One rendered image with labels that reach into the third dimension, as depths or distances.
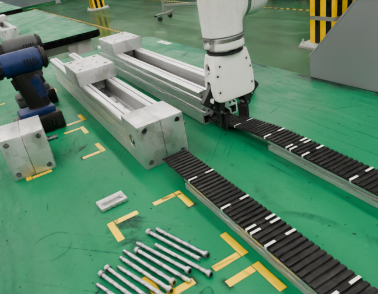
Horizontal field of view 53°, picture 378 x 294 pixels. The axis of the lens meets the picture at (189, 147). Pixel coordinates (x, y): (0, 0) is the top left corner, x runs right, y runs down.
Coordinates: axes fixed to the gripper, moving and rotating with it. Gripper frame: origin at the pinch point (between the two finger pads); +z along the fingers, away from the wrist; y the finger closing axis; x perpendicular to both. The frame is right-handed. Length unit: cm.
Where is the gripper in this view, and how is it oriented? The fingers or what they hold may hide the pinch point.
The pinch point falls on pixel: (233, 116)
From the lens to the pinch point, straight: 85.9
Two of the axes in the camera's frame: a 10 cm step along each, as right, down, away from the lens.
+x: -4.9, -3.3, 8.1
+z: 1.7, 8.7, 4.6
